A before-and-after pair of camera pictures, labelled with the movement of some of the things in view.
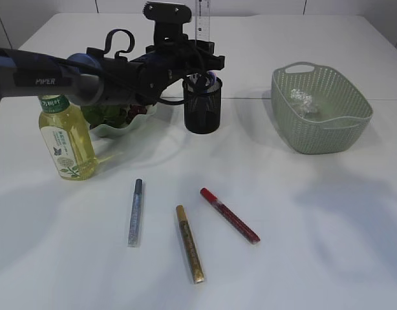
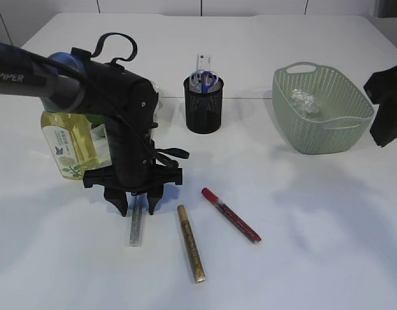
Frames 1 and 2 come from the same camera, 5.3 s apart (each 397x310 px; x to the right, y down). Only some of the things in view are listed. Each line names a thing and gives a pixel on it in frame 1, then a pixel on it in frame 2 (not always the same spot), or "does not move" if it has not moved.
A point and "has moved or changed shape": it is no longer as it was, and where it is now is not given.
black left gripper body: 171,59 -> 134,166
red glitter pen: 231,216 does not move
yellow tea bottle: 68,135 does not move
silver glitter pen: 134,239 does not move
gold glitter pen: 191,247 does not move
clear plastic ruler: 202,20 has moved or changed shape
